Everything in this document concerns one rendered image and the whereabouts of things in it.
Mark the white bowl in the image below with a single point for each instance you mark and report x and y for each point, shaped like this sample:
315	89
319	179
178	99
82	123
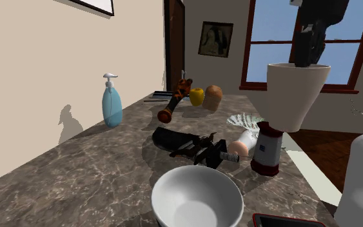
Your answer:
197	198

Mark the black framed white picture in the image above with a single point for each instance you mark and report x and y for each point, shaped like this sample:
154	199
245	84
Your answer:
98	5

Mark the dark flat book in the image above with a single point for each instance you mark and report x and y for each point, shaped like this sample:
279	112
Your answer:
160	95

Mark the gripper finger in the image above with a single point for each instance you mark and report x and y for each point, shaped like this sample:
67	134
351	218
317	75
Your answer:
318	47
301	50

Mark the black power tool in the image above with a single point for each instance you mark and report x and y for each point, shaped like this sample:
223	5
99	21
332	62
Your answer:
181	143

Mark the red-edged black tablet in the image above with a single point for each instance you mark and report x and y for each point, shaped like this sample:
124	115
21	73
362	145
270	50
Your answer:
288	222

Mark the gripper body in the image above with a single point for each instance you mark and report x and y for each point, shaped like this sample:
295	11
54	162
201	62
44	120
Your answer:
324	11

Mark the cream tapered cup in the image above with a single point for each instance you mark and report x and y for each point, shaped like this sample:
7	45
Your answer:
294	94

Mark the dark brown door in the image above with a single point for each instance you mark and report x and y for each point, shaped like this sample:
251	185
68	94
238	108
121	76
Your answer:
175	44

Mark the blue soap dispenser bottle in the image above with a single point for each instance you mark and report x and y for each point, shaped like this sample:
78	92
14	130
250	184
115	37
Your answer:
112	107

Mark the brown bread loaf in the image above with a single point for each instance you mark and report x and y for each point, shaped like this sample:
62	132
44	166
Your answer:
212	98

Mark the red framed window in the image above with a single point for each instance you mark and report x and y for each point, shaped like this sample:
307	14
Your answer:
272	44

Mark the yellow bell pepper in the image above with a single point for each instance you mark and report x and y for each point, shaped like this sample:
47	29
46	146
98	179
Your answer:
197	96

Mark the white green patterned hand fan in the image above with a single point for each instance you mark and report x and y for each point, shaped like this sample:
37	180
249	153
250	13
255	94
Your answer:
245	135

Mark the dark portrait wall picture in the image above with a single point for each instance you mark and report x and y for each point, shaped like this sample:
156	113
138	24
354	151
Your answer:
215	39

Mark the red and white lantern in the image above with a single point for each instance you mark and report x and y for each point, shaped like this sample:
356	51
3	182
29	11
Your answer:
266	151

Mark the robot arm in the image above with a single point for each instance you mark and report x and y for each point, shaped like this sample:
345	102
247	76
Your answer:
362	185

